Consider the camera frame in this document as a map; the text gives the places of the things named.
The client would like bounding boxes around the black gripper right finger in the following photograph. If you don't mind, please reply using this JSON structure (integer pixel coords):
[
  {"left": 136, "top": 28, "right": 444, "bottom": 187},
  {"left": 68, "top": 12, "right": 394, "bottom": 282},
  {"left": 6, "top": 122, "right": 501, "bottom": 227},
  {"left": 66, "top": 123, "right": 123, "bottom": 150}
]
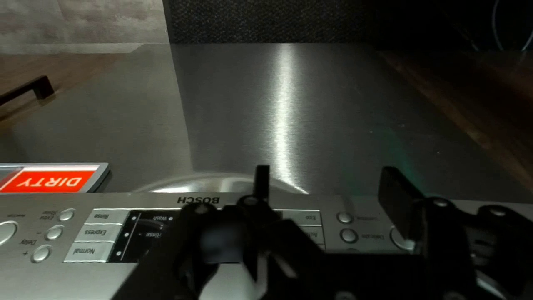
[{"left": 377, "top": 165, "right": 533, "bottom": 300}]

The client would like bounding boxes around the stainless steel dishwasher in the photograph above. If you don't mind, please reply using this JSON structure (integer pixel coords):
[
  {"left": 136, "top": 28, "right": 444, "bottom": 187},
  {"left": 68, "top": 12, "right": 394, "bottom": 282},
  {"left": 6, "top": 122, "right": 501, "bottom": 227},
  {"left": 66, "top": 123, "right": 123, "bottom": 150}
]
[{"left": 0, "top": 42, "right": 533, "bottom": 300}]

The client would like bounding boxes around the brown wooden drawer cabinet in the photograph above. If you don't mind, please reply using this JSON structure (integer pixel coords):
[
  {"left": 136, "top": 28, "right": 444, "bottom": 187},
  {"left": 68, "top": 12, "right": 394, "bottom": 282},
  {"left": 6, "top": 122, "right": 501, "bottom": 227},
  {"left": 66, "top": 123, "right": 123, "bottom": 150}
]
[{"left": 0, "top": 52, "right": 138, "bottom": 122}]

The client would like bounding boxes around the red dirty magnet sign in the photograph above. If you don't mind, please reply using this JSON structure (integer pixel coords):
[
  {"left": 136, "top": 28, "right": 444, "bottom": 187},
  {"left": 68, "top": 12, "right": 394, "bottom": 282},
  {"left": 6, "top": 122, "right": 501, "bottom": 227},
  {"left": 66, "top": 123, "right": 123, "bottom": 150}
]
[{"left": 0, "top": 162, "right": 111, "bottom": 195}]

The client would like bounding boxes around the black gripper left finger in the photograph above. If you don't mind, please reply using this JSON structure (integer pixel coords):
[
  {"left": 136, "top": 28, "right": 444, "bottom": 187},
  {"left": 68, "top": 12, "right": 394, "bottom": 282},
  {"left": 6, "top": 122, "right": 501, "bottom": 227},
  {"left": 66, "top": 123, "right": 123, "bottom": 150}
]
[{"left": 109, "top": 163, "right": 334, "bottom": 300}]

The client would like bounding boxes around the black cabinet handle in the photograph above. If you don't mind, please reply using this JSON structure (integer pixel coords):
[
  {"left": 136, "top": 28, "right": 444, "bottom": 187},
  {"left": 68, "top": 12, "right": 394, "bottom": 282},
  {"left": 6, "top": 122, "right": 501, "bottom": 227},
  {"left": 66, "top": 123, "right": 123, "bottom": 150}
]
[{"left": 0, "top": 73, "right": 54, "bottom": 108}]

